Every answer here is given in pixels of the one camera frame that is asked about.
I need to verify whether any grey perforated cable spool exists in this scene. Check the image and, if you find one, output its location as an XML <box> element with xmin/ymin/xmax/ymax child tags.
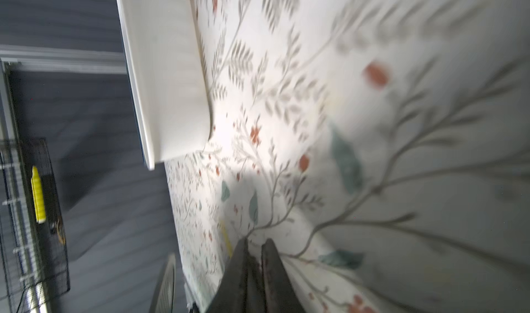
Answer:
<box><xmin>149</xmin><ymin>253</ymin><xmax>177</xmax><ymax>313</ymax></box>

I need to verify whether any black wire wall basket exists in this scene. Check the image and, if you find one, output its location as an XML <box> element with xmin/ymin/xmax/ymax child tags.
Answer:
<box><xmin>1</xmin><ymin>139</ymin><xmax>70</xmax><ymax>312</ymax></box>

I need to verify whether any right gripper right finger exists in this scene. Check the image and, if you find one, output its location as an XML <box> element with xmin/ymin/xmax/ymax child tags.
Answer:
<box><xmin>262</xmin><ymin>238</ymin><xmax>306</xmax><ymax>313</ymax></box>

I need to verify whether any white plastic bin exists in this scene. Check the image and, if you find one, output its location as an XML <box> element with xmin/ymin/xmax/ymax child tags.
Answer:
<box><xmin>117</xmin><ymin>0</ymin><xmax>211</xmax><ymax>170</ymax></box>

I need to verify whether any yellow marker pen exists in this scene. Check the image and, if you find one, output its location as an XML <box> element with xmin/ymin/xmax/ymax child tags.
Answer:
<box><xmin>31</xmin><ymin>166</ymin><xmax>47</xmax><ymax>224</ymax></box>

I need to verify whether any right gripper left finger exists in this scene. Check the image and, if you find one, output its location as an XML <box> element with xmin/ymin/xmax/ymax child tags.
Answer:
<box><xmin>206</xmin><ymin>238</ymin><xmax>250</xmax><ymax>313</ymax></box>

